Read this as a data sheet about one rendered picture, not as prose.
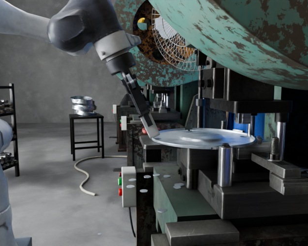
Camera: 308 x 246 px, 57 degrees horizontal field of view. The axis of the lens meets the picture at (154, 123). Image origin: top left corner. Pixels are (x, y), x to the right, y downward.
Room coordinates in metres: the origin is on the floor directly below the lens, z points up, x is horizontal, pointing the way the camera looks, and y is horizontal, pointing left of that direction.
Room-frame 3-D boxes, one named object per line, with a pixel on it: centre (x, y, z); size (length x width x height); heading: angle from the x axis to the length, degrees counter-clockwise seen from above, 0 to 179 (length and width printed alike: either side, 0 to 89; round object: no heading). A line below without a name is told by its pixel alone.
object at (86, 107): (3.71, 0.90, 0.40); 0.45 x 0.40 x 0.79; 20
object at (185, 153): (0.79, -0.09, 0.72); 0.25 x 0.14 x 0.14; 98
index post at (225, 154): (0.62, -0.16, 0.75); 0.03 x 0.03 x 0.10; 8
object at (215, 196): (0.81, -0.26, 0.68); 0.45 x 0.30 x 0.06; 8
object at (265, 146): (0.81, -0.26, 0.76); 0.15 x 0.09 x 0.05; 8
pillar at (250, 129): (0.90, -0.31, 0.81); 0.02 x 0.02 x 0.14
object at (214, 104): (0.82, -0.27, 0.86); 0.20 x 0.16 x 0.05; 8
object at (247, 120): (0.81, -0.25, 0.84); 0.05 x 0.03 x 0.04; 8
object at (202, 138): (0.80, -0.14, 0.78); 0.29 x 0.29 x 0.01
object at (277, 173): (0.65, -0.29, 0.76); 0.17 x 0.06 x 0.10; 8
